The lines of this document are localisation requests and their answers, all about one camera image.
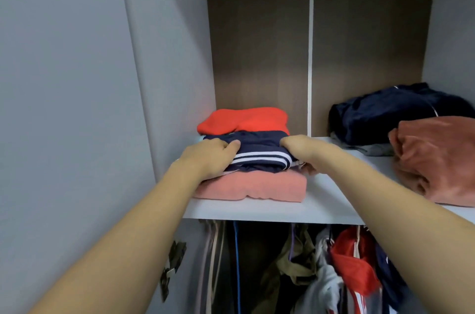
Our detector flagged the person's right hand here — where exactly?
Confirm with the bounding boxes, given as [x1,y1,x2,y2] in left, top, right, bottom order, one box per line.
[280,134,344,176]

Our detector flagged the person's left hand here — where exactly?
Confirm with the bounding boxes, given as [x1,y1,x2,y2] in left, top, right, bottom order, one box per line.
[177,138,242,182]

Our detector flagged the shiny navy track pants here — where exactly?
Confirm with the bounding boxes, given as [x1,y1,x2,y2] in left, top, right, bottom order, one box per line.
[204,130,299,173]

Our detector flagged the pink pajama shirt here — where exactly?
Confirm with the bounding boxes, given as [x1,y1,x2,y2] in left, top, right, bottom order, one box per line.
[193,167,309,203]

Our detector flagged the red garment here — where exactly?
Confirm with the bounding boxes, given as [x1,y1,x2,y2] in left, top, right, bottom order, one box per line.
[196,107,292,136]

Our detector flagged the grey drawstring shorts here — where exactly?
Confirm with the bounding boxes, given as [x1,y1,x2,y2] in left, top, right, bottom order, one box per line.
[330,132,394,157]

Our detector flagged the navy velvet pyjama top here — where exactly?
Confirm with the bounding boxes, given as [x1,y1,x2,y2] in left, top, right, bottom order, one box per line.
[328,83,475,148]

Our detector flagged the khaki and black jacket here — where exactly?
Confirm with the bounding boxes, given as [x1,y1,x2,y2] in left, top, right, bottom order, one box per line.
[252,222,320,314]

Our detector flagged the white wardrobe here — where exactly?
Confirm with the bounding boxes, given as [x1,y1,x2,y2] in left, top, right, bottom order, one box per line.
[0,0,475,314]

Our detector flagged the red and white jacket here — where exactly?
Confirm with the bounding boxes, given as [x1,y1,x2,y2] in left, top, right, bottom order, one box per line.
[330,224,383,314]

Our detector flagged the brown velvet garment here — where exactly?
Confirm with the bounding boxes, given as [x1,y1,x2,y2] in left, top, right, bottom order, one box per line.
[388,115,475,209]

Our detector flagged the white jacket with red stripes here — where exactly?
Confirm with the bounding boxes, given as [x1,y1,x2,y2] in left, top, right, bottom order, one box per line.
[293,228,346,314]

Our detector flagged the white wardrobe door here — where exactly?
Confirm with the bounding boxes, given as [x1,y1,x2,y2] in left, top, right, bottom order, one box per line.
[0,0,158,314]

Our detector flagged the person's left forearm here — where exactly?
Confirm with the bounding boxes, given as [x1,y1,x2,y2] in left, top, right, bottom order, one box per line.
[30,165,205,314]

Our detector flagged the person's right forearm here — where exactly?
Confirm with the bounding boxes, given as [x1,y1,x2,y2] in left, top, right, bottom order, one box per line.
[319,147,475,314]

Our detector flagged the metal door hinge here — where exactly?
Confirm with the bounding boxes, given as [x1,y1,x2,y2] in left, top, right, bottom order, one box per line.
[159,239,188,302]

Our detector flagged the row of coloured wire hangers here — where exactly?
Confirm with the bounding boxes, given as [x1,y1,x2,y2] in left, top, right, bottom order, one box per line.
[194,219,243,314]

